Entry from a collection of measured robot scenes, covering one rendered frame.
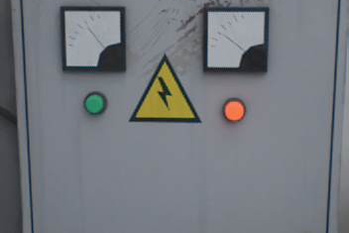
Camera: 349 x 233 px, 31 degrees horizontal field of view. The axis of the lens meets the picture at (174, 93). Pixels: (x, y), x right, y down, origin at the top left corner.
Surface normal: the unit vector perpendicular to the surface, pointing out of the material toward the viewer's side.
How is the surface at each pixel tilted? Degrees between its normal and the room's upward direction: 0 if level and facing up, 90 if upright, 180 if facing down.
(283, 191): 90
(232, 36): 90
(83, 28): 90
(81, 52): 90
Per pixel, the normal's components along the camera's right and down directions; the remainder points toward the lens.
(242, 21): -0.04, 0.21
